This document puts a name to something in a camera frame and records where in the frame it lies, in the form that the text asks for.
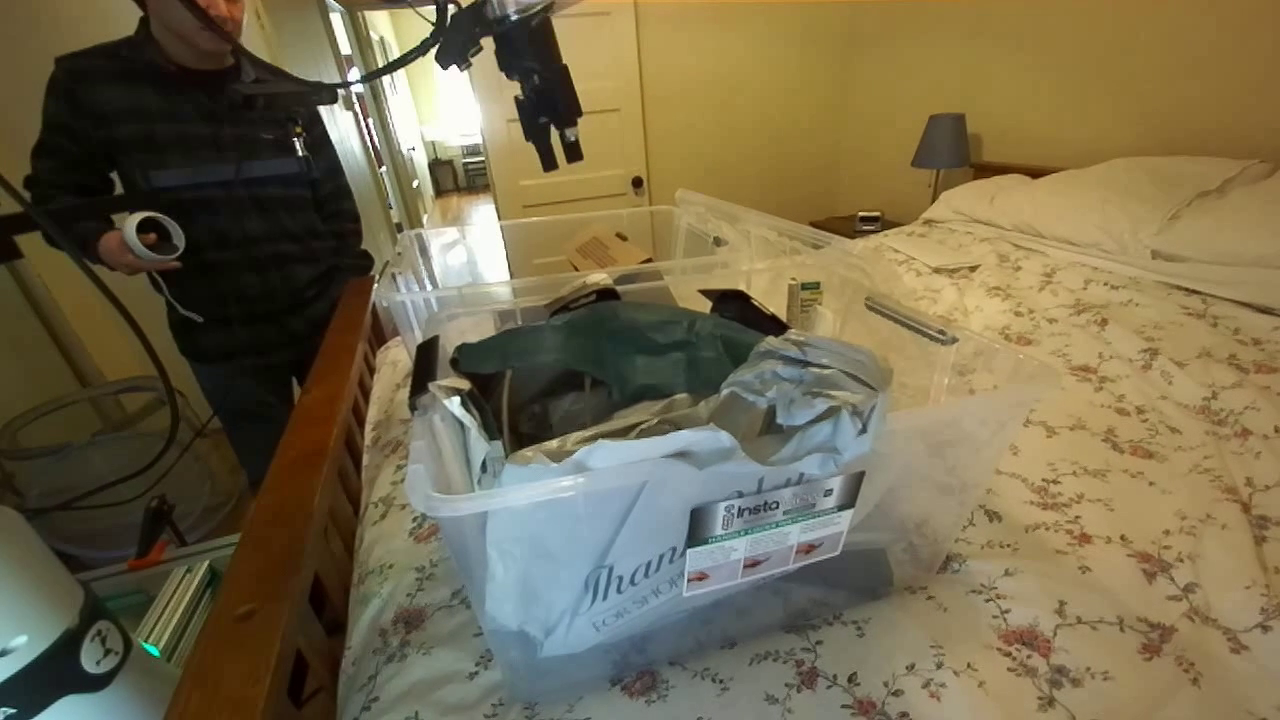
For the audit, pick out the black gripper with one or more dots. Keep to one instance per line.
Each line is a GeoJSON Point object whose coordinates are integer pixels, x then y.
{"type": "Point", "coordinates": [545, 72]}

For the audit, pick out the white VR controller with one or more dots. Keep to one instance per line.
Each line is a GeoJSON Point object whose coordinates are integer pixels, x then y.
{"type": "Point", "coordinates": [121, 226]}

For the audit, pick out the clear plastic storage bin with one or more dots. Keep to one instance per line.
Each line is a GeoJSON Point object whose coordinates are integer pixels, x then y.
{"type": "Point", "coordinates": [545, 245]}
{"type": "Point", "coordinates": [932, 453]}

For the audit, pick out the person's right hand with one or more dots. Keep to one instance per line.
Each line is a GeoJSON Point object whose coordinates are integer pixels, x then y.
{"type": "Point", "coordinates": [134, 266]}

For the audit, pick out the cream panelled door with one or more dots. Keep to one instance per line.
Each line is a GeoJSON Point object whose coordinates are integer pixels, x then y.
{"type": "Point", "coordinates": [606, 83]}

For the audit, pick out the dark green cloth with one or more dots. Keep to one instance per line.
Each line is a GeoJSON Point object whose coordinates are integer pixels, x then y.
{"type": "Point", "coordinates": [612, 350]}

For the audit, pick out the thin black upright item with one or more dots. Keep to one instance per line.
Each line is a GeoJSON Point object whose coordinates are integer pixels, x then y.
{"type": "Point", "coordinates": [425, 365]}

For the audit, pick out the dark wooden nightstand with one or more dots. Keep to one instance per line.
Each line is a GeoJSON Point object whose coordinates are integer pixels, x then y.
{"type": "Point", "coordinates": [842, 226]}

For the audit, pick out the silver foil pouch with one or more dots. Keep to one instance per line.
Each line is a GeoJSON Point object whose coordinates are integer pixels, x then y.
{"type": "Point", "coordinates": [461, 424]}

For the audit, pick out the small dark nightstand object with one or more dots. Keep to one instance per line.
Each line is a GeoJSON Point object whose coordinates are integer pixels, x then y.
{"type": "Point", "coordinates": [869, 221]}

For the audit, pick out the person in dark jacket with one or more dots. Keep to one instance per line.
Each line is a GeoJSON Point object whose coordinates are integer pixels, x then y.
{"type": "Point", "coordinates": [215, 186]}

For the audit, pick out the grey plastic mailer bag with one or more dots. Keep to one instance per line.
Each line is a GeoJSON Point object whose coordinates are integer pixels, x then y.
{"type": "Point", "coordinates": [815, 393]}

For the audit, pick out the grey table lamp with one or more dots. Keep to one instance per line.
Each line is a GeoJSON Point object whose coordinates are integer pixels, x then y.
{"type": "Point", "coordinates": [942, 142]}

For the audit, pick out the white mailer bag with script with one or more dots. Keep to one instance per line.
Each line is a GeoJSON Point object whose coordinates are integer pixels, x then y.
{"type": "Point", "coordinates": [573, 560]}

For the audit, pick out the dark wooden headboard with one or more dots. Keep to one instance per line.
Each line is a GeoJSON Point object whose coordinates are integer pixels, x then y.
{"type": "Point", "coordinates": [1015, 170]}

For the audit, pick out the white pillow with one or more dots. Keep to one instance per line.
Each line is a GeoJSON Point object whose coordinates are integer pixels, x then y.
{"type": "Point", "coordinates": [1066, 203]}
{"type": "Point", "coordinates": [1233, 226]}

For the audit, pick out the wooden bed footboard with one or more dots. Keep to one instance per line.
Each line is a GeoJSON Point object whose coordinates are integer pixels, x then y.
{"type": "Point", "coordinates": [265, 572]}

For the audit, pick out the red clamp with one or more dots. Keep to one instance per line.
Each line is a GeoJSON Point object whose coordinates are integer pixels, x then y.
{"type": "Point", "coordinates": [158, 527]}

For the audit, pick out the silver block with green light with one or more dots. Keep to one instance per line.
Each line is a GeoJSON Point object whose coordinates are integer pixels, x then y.
{"type": "Point", "coordinates": [175, 606]}

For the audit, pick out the white device with black dial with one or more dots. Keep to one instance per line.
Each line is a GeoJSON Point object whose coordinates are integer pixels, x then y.
{"type": "Point", "coordinates": [32, 601]}

